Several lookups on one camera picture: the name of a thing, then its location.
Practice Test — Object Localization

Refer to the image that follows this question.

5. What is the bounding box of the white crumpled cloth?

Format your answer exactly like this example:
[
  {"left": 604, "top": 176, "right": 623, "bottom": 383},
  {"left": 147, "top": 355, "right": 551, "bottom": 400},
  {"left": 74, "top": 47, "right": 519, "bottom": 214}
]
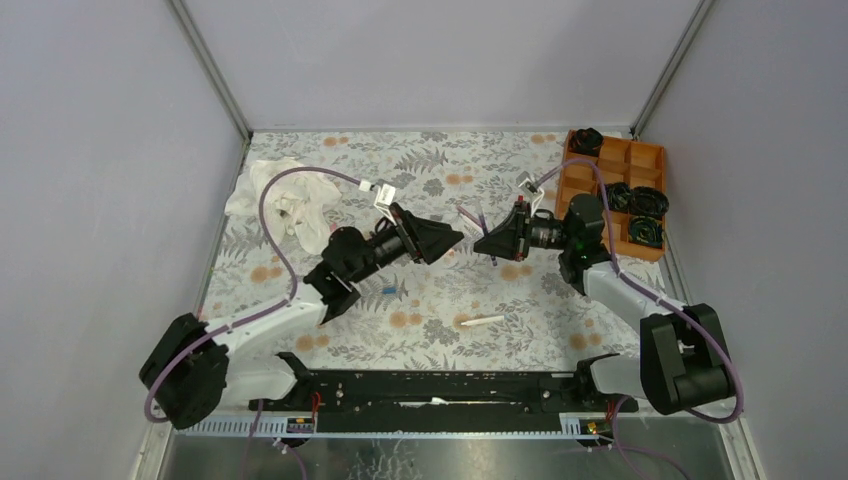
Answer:
[{"left": 224, "top": 157, "right": 342, "bottom": 255}]

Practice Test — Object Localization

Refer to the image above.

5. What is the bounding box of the black cable coil top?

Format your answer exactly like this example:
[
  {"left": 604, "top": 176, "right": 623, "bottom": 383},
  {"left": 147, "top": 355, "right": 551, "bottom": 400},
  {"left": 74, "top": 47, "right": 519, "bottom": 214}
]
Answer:
[{"left": 569, "top": 128, "right": 605, "bottom": 158}]

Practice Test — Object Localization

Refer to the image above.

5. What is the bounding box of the black cable coil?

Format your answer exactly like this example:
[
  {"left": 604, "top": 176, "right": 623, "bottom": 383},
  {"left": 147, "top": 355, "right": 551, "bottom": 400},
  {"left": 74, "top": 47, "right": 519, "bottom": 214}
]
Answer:
[
  {"left": 629, "top": 186, "right": 670, "bottom": 220},
  {"left": 604, "top": 182, "right": 633, "bottom": 213},
  {"left": 569, "top": 128, "right": 605, "bottom": 158},
  {"left": 627, "top": 217, "right": 666, "bottom": 250}
]

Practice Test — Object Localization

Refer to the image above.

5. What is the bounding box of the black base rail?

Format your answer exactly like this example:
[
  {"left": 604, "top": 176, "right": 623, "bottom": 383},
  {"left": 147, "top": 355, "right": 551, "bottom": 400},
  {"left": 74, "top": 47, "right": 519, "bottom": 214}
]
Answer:
[{"left": 248, "top": 369, "right": 619, "bottom": 434}]

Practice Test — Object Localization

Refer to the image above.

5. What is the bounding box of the floral table mat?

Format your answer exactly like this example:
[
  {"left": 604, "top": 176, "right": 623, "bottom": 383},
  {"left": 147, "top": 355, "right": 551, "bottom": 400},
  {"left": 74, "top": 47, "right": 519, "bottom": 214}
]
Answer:
[{"left": 186, "top": 130, "right": 664, "bottom": 372}]

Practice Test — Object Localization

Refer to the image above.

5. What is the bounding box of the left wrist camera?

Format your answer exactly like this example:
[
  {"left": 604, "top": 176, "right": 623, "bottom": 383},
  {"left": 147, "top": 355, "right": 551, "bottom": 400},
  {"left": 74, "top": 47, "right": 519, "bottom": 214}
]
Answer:
[{"left": 359, "top": 180, "right": 397, "bottom": 223}]

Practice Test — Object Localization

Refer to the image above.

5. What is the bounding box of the orange compartment tray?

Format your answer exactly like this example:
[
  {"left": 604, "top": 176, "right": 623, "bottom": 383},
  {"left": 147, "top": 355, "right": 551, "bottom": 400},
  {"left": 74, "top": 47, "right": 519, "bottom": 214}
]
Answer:
[{"left": 555, "top": 128, "right": 670, "bottom": 262}]

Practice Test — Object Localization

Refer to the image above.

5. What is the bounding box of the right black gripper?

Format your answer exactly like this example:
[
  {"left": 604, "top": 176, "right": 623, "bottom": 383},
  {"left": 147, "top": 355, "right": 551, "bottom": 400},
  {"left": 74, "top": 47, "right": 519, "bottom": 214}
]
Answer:
[{"left": 474, "top": 202, "right": 576, "bottom": 263}]

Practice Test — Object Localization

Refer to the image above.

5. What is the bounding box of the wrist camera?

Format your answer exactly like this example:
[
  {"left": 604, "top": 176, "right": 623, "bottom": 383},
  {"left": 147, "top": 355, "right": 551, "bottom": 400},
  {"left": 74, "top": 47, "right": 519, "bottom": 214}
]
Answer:
[
  {"left": 359, "top": 180, "right": 397, "bottom": 223},
  {"left": 517, "top": 171, "right": 545, "bottom": 215}
]

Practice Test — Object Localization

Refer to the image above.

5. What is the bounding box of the purple pen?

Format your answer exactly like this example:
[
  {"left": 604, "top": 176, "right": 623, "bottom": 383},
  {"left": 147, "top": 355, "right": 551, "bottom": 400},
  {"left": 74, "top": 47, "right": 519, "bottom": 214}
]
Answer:
[{"left": 477, "top": 201, "right": 498, "bottom": 267}]

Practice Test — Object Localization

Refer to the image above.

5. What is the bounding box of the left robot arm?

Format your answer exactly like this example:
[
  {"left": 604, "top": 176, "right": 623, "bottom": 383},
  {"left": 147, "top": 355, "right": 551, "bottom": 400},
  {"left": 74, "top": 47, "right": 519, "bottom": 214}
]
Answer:
[{"left": 139, "top": 203, "right": 464, "bottom": 429}]

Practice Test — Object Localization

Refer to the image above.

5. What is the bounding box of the pink red pen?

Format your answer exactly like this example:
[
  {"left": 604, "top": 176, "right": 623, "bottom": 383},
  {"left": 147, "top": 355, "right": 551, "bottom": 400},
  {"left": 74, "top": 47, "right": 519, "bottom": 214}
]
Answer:
[{"left": 456, "top": 205, "right": 482, "bottom": 231}]

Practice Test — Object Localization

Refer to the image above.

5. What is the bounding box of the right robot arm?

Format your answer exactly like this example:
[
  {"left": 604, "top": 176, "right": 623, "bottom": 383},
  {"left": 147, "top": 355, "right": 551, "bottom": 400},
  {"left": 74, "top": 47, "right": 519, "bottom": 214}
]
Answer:
[{"left": 473, "top": 194, "right": 744, "bottom": 421}]

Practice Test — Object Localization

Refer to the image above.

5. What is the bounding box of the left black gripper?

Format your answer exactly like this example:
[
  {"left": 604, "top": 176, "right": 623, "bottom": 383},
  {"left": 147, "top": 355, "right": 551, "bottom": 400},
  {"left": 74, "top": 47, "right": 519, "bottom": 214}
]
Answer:
[{"left": 349, "top": 204, "right": 463, "bottom": 287}]

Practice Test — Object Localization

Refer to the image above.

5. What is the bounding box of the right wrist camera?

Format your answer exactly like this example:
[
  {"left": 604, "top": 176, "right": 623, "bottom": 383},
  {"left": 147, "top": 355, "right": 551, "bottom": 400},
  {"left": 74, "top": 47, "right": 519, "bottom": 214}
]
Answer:
[{"left": 517, "top": 171, "right": 545, "bottom": 215}]

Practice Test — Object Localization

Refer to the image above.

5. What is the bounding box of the white pen blue tip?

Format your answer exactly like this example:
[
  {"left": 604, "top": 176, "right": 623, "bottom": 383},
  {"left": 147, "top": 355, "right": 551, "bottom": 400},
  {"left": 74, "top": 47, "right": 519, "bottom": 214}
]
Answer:
[{"left": 459, "top": 315, "right": 505, "bottom": 327}]

